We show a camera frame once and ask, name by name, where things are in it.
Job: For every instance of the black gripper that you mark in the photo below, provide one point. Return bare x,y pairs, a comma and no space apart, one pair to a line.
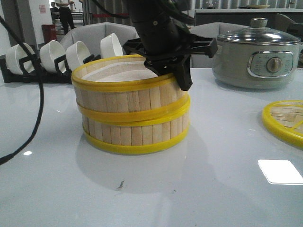
175,60

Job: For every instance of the bamboo steamer drawer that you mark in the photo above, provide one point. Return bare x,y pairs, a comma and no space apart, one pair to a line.
141,137
121,89

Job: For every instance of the yellow bamboo steamer lid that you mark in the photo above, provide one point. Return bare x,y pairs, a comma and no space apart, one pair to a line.
284,119

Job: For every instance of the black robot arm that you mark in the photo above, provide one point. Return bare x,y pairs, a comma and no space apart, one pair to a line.
165,40

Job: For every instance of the right grey armchair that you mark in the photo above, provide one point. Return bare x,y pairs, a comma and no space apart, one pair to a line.
211,30

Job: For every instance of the grey armchair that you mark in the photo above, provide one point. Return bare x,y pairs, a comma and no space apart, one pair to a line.
91,35
211,30

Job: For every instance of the grey electric cooking pot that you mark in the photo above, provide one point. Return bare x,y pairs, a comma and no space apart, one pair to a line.
256,66

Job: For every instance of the white bowl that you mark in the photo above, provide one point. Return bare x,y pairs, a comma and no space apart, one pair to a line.
14,54
110,46
50,52
76,54

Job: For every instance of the dark grey counter cabinet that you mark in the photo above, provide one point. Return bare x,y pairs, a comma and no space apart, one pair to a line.
243,16

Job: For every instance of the glass pot lid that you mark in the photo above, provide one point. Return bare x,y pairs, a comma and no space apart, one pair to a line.
259,33

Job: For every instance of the wooden plate on counter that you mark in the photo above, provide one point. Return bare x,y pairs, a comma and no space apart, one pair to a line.
258,6

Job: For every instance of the left grey armchair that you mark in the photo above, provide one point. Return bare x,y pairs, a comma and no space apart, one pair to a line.
91,35

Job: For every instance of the person in white shirt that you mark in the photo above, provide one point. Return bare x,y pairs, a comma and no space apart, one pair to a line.
65,14

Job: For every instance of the red fire extinguisher box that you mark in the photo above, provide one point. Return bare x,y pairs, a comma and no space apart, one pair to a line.
49,32

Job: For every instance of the black dish rack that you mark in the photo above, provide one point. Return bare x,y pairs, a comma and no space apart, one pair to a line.
62,72

